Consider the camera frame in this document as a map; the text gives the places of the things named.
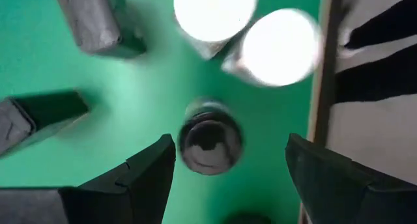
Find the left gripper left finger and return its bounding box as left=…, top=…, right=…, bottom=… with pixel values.
left=0, top=133, right=177, bottom=224

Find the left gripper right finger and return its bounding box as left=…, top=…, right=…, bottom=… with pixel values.
left=285, top=133, right=417, bottom=224

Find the black lid spice jar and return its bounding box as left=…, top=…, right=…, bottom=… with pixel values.
left=177, top=98, right=244, bottom=176

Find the black spice box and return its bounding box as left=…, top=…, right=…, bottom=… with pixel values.
left=53, top=0, right=147, bottom=59
left=0, top=89, right=91, bottom=158

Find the white lid spice jar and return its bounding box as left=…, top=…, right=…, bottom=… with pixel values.
left=172, top=0, right=258, bottom=61
left=220, top=8, right=323, bottom=88

